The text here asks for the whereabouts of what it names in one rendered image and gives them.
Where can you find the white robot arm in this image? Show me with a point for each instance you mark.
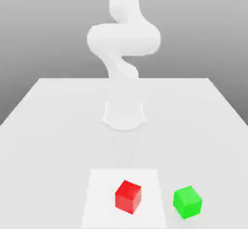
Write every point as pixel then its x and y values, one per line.
pixel 124 39

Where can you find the small red cube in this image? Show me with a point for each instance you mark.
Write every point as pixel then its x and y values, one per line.
pixel 127 197

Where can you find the small green cube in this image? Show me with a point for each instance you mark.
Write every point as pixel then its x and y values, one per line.
pixel 187 202

